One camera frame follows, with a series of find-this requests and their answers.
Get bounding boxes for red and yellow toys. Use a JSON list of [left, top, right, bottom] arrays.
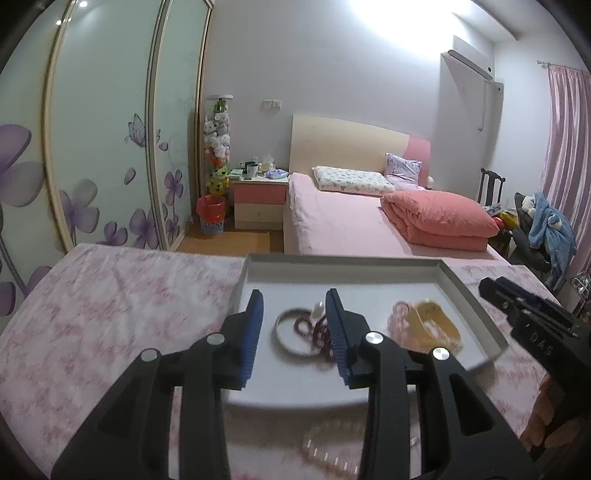
[[485, 205, 520, 232]]

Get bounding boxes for dark wooden chair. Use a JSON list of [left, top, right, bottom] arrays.
[[478, 167, 506, 208]]

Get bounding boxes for yellow wristwatch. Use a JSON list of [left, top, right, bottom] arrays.
[[402, 299, 463, 354]]

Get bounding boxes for plush toy tower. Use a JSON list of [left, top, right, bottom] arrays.
[[203, 95, 233, 197]]

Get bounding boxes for white pearl bracelet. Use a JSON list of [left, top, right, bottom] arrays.
[[300, 422, 370, 478]]

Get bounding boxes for silver cuff bangle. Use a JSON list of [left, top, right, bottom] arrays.
[[274, 308, 319, 357]]

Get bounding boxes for pink bracelet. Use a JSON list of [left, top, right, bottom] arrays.
[[392, 301, 416, 344]]

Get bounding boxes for folded pink quilt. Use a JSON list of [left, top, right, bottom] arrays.
[[381, 190, 502, 252]]

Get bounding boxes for purple pillow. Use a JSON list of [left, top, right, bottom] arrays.
[[384, 153, 423, 189]]

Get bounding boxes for black office chair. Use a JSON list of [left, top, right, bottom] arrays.
[[512, 194, 555, 278]]

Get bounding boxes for grey cardboard tray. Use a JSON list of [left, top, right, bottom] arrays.
[[224, 254, 509, 409]]

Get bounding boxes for pink curtain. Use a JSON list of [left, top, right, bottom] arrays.
[[540, 65, 591, 296]]

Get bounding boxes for white air conditioner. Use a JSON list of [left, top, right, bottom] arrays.
[[450, 36, 494, 80]]

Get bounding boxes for beige and pink headboard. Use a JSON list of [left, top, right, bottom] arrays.
[[288, 114, 431, 188]]

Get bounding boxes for white patterned pillow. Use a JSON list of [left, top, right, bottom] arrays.
[[312, 166, 396, 193]]

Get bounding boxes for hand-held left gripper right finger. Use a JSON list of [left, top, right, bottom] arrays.
[[324, 288, 539, 480]]

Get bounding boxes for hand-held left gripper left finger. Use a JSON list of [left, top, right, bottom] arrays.
[[51, 290, 265, 480]]

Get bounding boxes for bed with pink sheet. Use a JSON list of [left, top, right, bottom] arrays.
[[281, 172, 511, 266]]

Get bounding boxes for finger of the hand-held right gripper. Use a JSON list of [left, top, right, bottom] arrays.
[[479, 279, 525, 320], [495, 276, 585, 329]]

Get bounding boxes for red lined wastebasket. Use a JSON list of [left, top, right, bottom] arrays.
[[196, 195, 227, 236]]

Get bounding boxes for dark red bead bracelet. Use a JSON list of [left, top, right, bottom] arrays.
[[294, 314, 340, 370]]

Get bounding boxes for person's right hand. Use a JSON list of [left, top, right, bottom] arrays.
[[519, 373, 554, 447]]

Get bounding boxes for white air conditioner pipe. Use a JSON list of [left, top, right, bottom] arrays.
[[478, 79, 504, 132]]

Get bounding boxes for pink and beige nightstand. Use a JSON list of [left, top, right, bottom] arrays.
[[232, 178, 289, 230]]

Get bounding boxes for floral sliding door wardrobe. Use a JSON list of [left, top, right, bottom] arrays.
[[0, 0, 215, 333]]

